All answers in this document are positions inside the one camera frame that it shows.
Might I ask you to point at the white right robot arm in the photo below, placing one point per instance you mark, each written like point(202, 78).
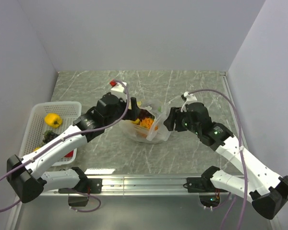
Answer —
point(222, 141)

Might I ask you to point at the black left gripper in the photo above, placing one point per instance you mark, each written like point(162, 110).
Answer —
point(135, 110)

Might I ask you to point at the aluminium side rail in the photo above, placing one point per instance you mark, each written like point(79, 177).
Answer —
point(223, 75)

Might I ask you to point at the purple fruit in bag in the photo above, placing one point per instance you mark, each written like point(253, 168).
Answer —
point(143, 114)

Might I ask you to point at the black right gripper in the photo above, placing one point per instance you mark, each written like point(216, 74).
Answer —
point(169, 122)

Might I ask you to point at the clear plastic bag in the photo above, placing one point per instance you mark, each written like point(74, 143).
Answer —
point(158, 132)

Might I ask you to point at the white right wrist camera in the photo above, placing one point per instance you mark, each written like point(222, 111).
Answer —
point(188, 97)

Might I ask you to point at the red pepper in basket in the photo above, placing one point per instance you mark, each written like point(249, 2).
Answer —
point(70, 154)

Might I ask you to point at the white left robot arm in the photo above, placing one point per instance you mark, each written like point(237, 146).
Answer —
point(36, 164)

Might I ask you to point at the yellow bell pepper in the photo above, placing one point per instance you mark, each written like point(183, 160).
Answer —
point(53, 120)

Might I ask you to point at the dark grape bunch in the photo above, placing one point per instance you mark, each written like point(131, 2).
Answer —
point(49, 135)

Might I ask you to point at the aluminium mounting rail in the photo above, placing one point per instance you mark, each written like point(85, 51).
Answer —
point(146, 184)

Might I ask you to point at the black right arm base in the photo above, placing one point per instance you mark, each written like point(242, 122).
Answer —
point(209, 196)

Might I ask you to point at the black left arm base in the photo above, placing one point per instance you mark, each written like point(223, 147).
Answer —
point(81, 194)

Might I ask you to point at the white plastic basket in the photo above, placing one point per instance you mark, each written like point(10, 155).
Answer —
point(36, 126)

